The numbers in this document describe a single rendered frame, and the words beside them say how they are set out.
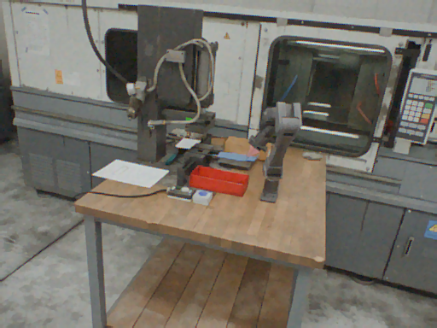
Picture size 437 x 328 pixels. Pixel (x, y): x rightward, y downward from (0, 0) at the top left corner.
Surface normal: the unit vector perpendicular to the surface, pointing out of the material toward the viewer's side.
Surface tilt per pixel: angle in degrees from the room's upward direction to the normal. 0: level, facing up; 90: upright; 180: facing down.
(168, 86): 90
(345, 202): 90
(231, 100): 90
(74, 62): 90
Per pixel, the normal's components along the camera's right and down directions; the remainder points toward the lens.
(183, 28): -0.27, 0.36
